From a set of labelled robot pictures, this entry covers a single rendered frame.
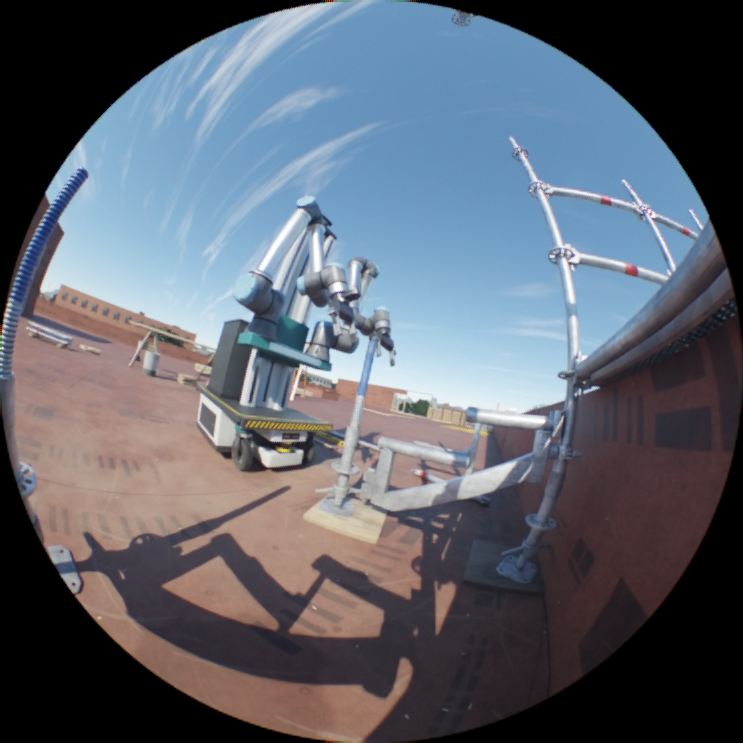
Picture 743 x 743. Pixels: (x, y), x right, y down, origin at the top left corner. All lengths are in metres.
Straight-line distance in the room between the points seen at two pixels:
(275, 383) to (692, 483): 1.78
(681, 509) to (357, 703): 0.60
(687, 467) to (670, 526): 0.09
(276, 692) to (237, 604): 0.24
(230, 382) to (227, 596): 1.22
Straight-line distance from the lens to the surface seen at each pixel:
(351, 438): 0.91
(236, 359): 1.51
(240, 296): 1.10
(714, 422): 0.47
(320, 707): 0.55
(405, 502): 0.86
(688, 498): 0.49
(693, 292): 0.38
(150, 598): 0.66
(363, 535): 0.91
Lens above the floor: 0.54
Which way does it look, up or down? 7 degrees up
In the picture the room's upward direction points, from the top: 12 degrees clockwise
